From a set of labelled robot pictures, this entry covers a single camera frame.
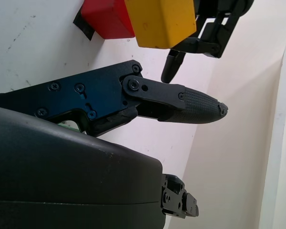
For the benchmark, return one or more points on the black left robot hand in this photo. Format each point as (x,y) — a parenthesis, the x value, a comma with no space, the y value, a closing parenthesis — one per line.
(219,28)

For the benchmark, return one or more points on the red block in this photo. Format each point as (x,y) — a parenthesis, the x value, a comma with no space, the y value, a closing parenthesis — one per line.
(107,19)

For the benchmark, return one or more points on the yellow block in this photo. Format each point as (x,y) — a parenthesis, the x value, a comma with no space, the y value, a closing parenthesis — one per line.
(162,21)

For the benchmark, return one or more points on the black tape strip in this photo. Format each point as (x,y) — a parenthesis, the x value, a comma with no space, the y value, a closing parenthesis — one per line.
(84,27)

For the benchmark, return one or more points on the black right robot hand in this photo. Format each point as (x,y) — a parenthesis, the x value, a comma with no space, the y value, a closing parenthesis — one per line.
(62,171)

